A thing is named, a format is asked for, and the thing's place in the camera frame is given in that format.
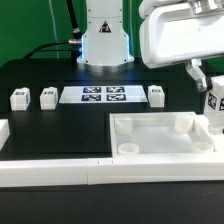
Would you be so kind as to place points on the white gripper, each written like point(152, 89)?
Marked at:
point(172, 33)

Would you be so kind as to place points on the white square tabletop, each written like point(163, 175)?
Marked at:
point(145, 134)

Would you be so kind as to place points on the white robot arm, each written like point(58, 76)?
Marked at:
point(105, 44)

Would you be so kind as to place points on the white marker sheet with tags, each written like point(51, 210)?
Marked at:
point(103, 94)

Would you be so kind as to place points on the white U-shaped obstacle fence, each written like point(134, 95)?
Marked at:
point(132, 169)

